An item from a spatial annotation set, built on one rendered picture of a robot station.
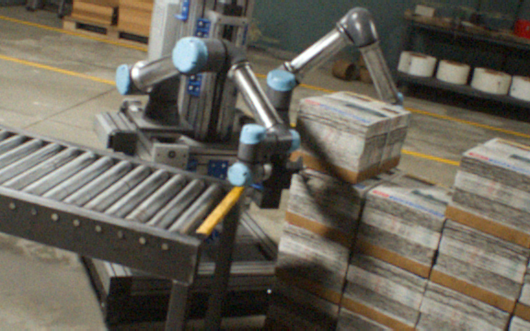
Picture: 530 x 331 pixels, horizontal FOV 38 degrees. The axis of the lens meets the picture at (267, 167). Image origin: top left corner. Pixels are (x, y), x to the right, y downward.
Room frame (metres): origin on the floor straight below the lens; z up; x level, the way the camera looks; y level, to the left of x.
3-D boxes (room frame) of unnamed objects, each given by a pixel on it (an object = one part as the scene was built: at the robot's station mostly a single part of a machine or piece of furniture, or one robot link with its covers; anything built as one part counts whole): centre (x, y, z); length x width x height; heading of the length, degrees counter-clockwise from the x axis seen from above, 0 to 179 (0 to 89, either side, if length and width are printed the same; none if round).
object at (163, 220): (2.17, 0.25, 0.77); 0.47 x 0.05 x 0.05; 171
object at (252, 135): (2.32, 0.05, 0.98); 0.11 x 0.08 x 0.11; 133
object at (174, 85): (2.92, 0.46, 0.98); 0.13 x 0.12 x 0.14; 133
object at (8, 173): (2.25, 0.76, 0.77); 0.47 x 0.05 x 0.05; 171
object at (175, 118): (2.93, 0.45, 0.87); 0.15 x 0.15 x 0.10
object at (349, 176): (2.67, -0.23, 0.86); 0.29 x 0.16 x 0.04; 60
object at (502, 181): (2.46, -0.82, 0.95); 0.38 x 0.29 x 0.23; 150
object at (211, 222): (2.13, 0.11, 0.81); 0.43 x 0.03 x 0.02; 171
